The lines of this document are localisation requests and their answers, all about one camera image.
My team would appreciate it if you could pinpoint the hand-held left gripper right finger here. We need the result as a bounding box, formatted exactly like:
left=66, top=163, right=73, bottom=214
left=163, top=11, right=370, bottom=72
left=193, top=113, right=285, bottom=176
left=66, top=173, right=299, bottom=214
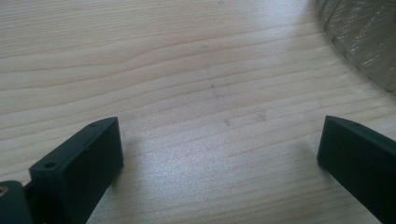
left=316, top=115, right=396, bottom=224

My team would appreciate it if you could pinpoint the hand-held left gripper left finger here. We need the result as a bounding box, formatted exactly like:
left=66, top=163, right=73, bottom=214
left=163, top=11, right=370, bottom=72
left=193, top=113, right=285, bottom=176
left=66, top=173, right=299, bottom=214
left=28, top=116, right=125, bottom=224

